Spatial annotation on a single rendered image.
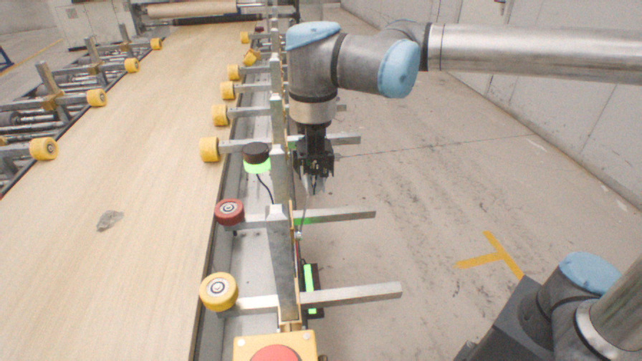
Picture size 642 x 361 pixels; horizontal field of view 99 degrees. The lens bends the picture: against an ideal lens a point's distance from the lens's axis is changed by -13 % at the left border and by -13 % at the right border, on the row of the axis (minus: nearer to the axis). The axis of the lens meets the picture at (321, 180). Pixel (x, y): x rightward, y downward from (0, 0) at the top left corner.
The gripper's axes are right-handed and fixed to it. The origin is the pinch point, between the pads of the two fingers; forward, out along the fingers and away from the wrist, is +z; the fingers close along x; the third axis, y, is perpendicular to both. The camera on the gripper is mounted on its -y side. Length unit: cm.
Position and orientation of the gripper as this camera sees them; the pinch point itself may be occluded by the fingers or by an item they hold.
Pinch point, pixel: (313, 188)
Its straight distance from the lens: 74.8
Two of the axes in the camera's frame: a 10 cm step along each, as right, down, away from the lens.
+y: 1.2, 6.2, -7.8
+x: 9.9, -0.7, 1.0
